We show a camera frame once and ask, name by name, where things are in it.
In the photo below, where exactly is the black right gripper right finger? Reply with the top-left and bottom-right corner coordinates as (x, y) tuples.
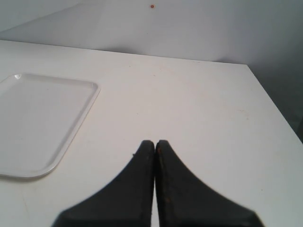
(155, 140), (263, 227)

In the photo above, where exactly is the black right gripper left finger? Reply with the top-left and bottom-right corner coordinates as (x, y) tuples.
(53, 140), (155, 227)

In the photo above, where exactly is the white rectangular plastic tray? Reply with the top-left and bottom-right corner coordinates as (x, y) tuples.
(0, 73), (100, 179)

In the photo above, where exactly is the white backdrop sheet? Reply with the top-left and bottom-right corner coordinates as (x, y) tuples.
(0, 0), (303, 66)

